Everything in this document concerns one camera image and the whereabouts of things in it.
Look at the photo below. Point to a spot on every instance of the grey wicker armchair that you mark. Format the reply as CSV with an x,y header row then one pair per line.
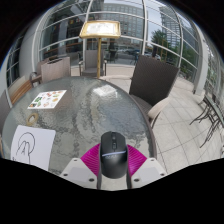
x,y
91,60

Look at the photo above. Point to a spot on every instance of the white mouse pad with drawing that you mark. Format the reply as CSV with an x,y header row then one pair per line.
x,y
40,150

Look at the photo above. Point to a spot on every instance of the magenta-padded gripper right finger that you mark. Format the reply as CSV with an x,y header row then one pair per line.
x,y
136,161

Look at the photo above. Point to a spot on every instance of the grey-brown wicker chair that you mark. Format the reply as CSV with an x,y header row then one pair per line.
x,y
56,69

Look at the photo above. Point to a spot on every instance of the gold framed menu stand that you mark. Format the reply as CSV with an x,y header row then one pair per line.
x,y
100,29

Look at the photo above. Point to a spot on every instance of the black metal folding furniture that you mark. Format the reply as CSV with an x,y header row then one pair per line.
x,y
213,113

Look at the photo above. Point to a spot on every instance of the dark grey wicker chair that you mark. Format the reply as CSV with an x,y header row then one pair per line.
x,y
4,110

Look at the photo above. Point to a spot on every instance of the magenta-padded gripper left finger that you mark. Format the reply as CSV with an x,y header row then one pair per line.
x,y
90,161

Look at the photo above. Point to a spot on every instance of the brown wicker armchair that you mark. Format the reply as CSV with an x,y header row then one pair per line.
x,y
37,70

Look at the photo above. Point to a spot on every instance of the dark brown wicker chair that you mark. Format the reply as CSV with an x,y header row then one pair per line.
x,y
151,78

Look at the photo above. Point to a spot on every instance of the black computer mouse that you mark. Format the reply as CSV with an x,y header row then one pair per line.
x,y
113,156

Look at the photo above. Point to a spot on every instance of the wooden slatted bench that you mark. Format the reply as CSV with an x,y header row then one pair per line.
x,y
20,90

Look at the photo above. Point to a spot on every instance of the colourful picture menu card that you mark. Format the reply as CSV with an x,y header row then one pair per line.
x,y
46,99

